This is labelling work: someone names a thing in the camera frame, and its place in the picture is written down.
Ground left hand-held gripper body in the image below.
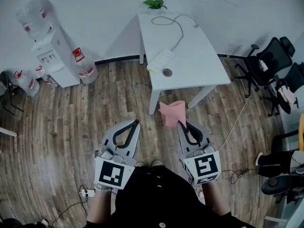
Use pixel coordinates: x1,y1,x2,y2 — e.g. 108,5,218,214
93,139,137,191

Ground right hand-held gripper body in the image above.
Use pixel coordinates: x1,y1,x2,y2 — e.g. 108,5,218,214
180,140,222,185

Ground pink cloth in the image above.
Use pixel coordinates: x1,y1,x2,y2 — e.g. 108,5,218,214
158,100,186,128

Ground person's left forearm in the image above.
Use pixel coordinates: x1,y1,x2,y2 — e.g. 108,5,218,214
86,186,117,224

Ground person's right forearm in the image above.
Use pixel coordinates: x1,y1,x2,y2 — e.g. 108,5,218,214
200,180,232,217

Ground white floor power strip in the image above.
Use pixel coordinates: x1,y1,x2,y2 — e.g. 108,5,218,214
79,189,95,199

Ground person's black clothing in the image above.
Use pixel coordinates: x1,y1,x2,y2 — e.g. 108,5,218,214
86,164,256,228

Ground black grey device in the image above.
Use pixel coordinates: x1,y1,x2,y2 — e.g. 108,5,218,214
261,173,293,196

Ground white table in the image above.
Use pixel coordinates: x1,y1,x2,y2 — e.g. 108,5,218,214
138,12,231,115

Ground white water dispenser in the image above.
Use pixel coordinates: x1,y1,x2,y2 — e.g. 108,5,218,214
30,24,81,89

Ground pale pink garment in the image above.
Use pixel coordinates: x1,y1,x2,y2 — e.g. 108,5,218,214
277,85,295,104

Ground yellow board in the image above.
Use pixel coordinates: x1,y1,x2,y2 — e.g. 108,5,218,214
298,114,304,152

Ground black mesh office chair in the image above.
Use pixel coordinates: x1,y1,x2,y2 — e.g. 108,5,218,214
263,62,304,117
231,36,296,98

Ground white wooden bar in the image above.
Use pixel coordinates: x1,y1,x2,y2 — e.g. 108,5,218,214
0,127,18,137

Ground black metal stand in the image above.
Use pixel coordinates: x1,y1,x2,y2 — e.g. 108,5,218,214
0,70,24,115

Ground green potted plant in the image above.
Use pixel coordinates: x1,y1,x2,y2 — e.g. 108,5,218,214
142,0,168,10

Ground clear water bottle on dispenser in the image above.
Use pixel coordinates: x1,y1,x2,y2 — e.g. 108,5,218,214
15,0,59,42

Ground white beaded bracelet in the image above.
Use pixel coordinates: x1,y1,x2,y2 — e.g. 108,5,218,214
94,183,114,192

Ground thin white floor cable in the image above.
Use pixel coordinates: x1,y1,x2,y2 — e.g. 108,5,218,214
218,56,249,153

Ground black floor cable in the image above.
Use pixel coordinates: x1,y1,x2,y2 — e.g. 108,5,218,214
51,185,88,225

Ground black stool frame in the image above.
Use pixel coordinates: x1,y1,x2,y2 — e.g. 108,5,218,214
270,129,300,152

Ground grey power cord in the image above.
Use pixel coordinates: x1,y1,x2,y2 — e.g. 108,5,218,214
151,13,199,52

